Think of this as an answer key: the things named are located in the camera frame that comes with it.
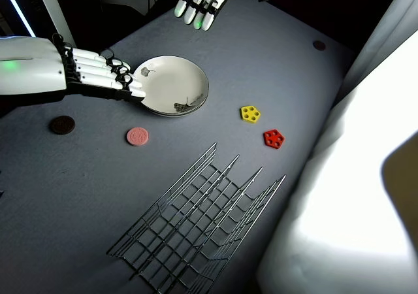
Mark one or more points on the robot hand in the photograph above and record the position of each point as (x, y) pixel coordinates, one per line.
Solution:
(202, 0)
(29, 65)

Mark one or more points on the white plate with ginkgo print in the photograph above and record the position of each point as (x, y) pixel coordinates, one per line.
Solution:
(170, 115)
(173, 81)

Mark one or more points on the dark brown sandwich cookie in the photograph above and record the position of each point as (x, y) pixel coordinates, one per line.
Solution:
(62, 124)
(319, 45)

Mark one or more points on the yellow pentagon block with holes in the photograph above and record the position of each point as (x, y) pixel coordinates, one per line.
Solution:
(250, 115)

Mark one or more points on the pink sandwich cookie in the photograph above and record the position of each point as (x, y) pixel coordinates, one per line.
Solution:
(137, 136)

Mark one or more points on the red pentagon block with holes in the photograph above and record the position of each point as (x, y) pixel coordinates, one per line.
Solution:
(273, 139)

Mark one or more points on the white curtain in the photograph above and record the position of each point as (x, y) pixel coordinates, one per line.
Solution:
(343, 192)

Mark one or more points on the tan board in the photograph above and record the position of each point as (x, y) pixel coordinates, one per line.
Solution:
(403, 209)

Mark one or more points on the white post with light strip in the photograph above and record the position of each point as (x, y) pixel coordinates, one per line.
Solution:
(49, 6)

